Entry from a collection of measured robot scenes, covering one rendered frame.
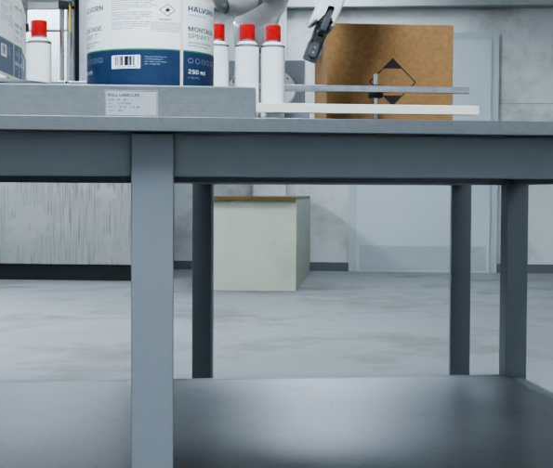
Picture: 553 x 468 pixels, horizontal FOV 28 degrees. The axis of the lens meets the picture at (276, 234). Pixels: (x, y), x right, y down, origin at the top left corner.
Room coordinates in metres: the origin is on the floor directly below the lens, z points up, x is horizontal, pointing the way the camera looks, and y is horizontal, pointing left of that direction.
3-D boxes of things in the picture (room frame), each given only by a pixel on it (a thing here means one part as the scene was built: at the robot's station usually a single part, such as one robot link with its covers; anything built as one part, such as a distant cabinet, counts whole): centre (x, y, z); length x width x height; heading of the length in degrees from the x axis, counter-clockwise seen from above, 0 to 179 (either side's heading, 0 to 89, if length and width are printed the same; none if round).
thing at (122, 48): (1.78, 0.20, 0.95); 0.20 x 0.20 x 0.14
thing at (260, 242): (9.13, 0.11, 0.34); 2.02 x 0.67 x 0.69; 175
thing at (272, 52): (2.42, 0.01, 0.98); 0.05 x 0.05 x 0.20
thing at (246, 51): (2.41, 0.06, 0.98); 0.05 x 0.05 x 0.20
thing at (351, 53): (2.74, -0.26, 0.99); 0.30 x 0.24 x 0.27; 95
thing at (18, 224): (9.62, 1.76, 1.09); 1.70 x 1.30 x 2.18; 85
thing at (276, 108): (2.37, 0.10, 0.90); 1.07 x 0.01 x 0.02; 96
